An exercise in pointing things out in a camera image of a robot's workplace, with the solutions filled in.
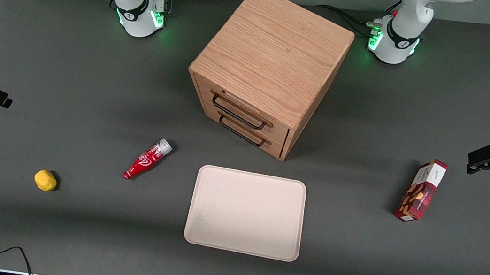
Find oak wooden drawer cabinet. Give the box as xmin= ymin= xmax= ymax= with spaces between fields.
xmin=178 ymin=0 xmax=360 ymax=169

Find grey table mat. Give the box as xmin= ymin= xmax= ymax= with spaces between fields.
xmin=0 ymin=0 xmax=490 ymax=275

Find yellow lemon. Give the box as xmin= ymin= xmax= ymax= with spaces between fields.
xmin=33 ymin=169 xmax=60 ymax=193

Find black wire drawer handle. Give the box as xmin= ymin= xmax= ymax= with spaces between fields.
xmin=215 ymin=114 xmax=272 ymax=149
xmin=208 ymin=92 xmax=277 ymax=132

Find beige plastic tray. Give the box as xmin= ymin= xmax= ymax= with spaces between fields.
xmin=182 ymin=163 xmax=310 ymax=264

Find red cola bottle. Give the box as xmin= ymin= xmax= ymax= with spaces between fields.
xmin=122 ymin=134 xmax=175 ymax=186

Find wooden drawer with light interior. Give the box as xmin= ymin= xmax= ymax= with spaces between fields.
xmin=190 ymin=76 xmax=297 ymax=146

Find red cookie box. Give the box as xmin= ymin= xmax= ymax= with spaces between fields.
xmin=393 ymin=155 xmax=449 ymax=227

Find wooden drawer front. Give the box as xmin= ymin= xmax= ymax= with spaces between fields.
xmin=202 ymin=109 xmax=288 ymax=160

